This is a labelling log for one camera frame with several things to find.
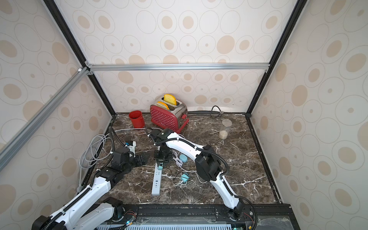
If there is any red metal cup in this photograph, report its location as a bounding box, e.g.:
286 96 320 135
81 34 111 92
128 110 145 128

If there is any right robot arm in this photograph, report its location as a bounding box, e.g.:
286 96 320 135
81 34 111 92
145 127 258 226

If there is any white power strip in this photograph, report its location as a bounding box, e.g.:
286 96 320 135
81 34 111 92
151 162 163 196

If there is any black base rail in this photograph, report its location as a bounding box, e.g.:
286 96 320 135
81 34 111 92
51 203 301 230

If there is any left aluminium rail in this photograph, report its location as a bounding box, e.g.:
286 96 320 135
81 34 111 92
1 67 88 170

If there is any front yellow toast slice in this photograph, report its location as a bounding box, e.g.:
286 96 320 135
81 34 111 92
156 101 170 110

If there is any black toaster cord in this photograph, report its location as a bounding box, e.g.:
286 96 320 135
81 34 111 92
188 105 224 118

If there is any yellow toast slice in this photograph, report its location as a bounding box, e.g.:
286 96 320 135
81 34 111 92
156 101 170 110
163 94 177 105

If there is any rear yellow toast slice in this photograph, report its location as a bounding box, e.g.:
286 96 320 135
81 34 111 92
163 94 177 105

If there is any horizontal aluminium rail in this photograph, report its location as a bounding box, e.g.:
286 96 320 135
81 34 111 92
88 63 270 71

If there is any blue earbud case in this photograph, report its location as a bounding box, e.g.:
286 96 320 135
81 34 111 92
179 154 188 163

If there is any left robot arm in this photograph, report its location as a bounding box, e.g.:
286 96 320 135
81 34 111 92
32 147 146 230

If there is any grey power strip cord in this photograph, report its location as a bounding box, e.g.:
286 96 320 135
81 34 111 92
77 126 162 193

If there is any white coiled usb cable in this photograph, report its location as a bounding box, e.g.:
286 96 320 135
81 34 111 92
171 149 208 186

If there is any red toaster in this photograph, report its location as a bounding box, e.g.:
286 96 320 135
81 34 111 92
150 96 189 134

